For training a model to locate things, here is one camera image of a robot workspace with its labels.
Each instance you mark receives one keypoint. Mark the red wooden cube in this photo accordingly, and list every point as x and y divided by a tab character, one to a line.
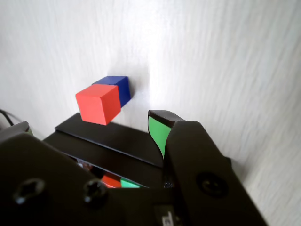
94	106

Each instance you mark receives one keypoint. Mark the blue wooden cube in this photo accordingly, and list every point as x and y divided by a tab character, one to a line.
124	91

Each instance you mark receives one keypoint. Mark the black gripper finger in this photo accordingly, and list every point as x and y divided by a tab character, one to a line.
14	131
188	146

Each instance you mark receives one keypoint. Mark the green wooden cube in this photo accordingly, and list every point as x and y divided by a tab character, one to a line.
129	184

